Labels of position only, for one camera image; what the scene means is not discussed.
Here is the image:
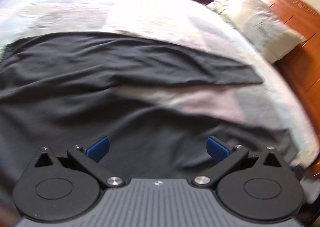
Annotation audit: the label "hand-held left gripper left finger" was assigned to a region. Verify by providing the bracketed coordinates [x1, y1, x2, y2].
[34, 136, 125, 189]

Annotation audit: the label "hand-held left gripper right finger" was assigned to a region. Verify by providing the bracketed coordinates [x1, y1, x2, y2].
[193, 136, 288, 189]

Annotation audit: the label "dark grey pants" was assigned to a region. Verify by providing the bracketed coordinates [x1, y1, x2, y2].
[0, 32, 298, 219]

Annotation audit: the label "cream printed pillow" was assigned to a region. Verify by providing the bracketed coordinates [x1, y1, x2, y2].
[207, 0, 307, 64]

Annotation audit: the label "orange wooden headboard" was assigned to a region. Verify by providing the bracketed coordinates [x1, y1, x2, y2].
[230, 0, 320, 143]

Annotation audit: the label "patchwork floral bed sheet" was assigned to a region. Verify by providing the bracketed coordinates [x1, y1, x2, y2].
[0, 0, 320, 170]

